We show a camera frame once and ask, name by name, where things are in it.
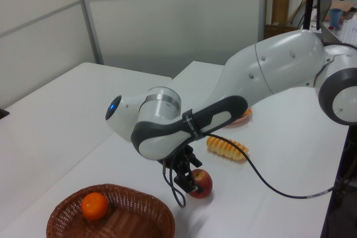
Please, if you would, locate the grey partition post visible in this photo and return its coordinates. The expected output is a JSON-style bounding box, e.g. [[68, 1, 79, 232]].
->
[[75, 0, 104, 65]]

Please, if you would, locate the blue cup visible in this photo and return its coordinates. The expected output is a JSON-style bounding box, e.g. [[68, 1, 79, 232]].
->
[[329, 8, 342, 29]]

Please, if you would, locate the pale ridged bread roll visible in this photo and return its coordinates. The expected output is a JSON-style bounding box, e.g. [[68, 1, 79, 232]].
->
[[206, 136, 250, 162]]

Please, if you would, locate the grey laptop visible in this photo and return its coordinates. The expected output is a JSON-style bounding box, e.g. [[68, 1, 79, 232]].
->
[[320, 23, 342, 45]]

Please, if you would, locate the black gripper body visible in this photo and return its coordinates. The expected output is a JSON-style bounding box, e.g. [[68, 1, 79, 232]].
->
[[164, 146, 196, 172]]

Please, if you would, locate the toy orange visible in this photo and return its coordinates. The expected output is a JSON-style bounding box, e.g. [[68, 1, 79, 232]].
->
[[81, 192, 109, 221]]

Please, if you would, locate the wooden cabinet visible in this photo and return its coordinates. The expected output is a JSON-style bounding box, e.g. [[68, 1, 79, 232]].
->
[[264, 0, 291, 40]]

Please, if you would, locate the white keyboard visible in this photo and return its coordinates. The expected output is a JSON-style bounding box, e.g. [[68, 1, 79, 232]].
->
[[340, 17, 357, 45]]

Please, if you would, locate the brown woven basket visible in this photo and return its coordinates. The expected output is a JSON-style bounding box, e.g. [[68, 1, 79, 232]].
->
[[46, 183, 176, 238]]

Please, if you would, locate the pink plate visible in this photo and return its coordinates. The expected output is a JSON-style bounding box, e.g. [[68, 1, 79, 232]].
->
[[223, 114, 254, 126]]

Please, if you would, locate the red toy apple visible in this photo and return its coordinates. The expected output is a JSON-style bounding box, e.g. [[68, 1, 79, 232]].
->
[[189, 168, 213, 199]]

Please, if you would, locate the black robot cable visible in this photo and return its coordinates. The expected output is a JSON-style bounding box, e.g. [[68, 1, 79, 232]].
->
[[161, 134, 340, 208]]

